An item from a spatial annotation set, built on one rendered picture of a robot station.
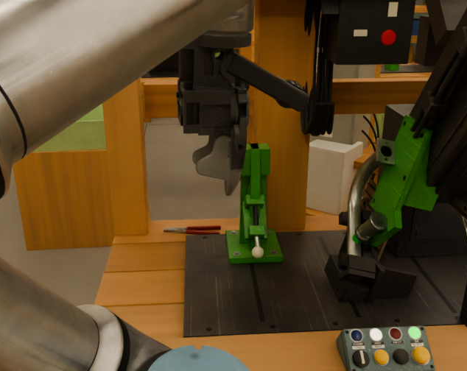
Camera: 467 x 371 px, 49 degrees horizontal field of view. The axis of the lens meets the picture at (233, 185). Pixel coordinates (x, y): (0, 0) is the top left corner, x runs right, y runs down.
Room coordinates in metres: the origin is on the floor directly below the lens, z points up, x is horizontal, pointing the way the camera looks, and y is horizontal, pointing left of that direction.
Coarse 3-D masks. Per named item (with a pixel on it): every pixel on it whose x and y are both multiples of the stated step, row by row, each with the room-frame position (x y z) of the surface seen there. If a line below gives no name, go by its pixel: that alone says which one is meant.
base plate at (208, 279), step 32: (192, 256) 1.11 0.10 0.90; (224, 256) 1.11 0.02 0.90; (288, 256) 1.11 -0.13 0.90; (320, 256) 1.11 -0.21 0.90; (384, 256) 1.11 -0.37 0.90; (448, 256) 1.11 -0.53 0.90; (192, 288) 0.97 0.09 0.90; (224, 288) 0.97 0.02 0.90; (256, 288) 0.97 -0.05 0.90; (288, 288) 0.97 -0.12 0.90; (320, 288) 0.97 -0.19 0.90; (416, 288) 0.97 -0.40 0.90; (448, 288) 0.97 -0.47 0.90; (192, 320) 0.86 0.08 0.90; (224, 320) 0.86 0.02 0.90; (256, 320) 0.86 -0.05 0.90; (288, 320) 0.86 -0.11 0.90; (320, 320) 0.86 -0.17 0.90; (352, 320) 0.86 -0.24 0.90; (384, 320) 0.86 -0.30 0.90; (416, 320) 0.86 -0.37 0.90; (448, 320) 0.86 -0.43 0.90
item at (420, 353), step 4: (416, 348) 0.72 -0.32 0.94; (420, 348) 0.72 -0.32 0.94; (424, 348) 0.72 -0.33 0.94; (412, 352) 0.72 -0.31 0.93; (416, 352) 0.72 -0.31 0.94; (420, 352) 0.72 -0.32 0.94; (424, 352) 0.72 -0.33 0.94; (428, 352) 0.72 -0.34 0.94; (412, 356) 0.72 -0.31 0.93; (416, 356) 0.71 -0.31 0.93; (420, 356) 0.71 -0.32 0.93; (424, 356) 0.71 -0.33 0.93; (428, 356) 0.71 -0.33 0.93; (416, 360) 0.71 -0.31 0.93; (420, 360) 0.71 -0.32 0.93; (424, 360) 0.71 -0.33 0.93; (428, 360) 0.71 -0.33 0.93
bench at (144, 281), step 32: (160, 224) 1.33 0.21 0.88; (192, 224) 1.33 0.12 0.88; (224, 224) 1.33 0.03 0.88; (320, 224) 1.33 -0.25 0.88; (128, 256) 1.15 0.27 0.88; (160, 256) 1.15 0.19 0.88; (128, 288) 1.00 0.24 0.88; (160, 288) 1.00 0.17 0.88; (128, 320) 0.88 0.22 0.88; (160, 320) 0.88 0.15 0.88
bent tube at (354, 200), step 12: (384, 144) 1.03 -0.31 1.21; (372, 156) 1.04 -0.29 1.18; (384, 156) 1.01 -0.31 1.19; (360, 168) 1.07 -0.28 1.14; (372, 168) 1.05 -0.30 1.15; (360, 180) 1.07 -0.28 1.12; (360, 192) 1.07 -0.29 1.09; (348, 204) 1.06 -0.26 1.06; (360, 204) 1.06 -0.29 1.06; (348, 216) 1.04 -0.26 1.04; (360, 216) 1.04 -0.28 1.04; (348, 228) 1.02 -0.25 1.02; (348, 240) 1.00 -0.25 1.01; (348, 252) 0.97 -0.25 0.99; (360, 252) 0.97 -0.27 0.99
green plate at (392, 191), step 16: (400, 128) 1.04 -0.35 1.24; (416, 128) 0.97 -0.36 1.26; (400, 144) 1.01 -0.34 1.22; (416, 144) 0.95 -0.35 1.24; (400, 160) 0.99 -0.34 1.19; (416, 160) 0.93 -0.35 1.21; (384, 176) 1.03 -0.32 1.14; (400, 176) 0.96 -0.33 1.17; (416, 176) 0.94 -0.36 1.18; (384, 192) 1.00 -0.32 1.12; (400, 192) 0.94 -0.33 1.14; (416, 192) 0.94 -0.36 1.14; (432, 192) 0.95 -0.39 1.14; (384, 208) 0.97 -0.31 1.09; (400, 208) 0.93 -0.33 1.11; (432, 208) 0.95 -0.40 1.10
